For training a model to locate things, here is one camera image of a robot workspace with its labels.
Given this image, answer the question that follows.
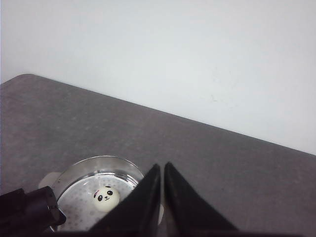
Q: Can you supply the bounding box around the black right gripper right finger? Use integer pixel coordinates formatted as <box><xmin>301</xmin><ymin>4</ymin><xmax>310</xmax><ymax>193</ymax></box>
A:
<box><xmin>164</xmin><ymin>162</ymin><xmax>238</xmax><ymax>232</ymax></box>

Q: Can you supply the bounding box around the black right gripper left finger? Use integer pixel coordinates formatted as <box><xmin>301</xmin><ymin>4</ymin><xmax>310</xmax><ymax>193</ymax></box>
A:
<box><xmin>89</xmin><ymin>164</ymin><xmax>161</xmax><ymax>232</ymax></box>

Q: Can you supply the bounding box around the panda bun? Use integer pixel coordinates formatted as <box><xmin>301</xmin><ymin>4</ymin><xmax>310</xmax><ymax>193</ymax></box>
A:
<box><xmin>93</xmin><ymin>186</ymin><xmax>120</xmax><ymax>213</ymax></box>

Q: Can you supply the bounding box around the stainless steel steamer pot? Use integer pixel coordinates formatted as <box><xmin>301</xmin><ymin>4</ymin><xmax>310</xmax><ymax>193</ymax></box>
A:
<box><xmin>39</xmin><ymin>155</ymin><xmax>165</xmax><ymax>233</ymax></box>

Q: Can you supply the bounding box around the black sleeved cable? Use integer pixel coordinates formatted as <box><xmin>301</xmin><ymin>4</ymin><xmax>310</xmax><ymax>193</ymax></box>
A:
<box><xmin>0</xmin><ymin>186</ymin><xmax>67</xmax><ymax>237</ymax></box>

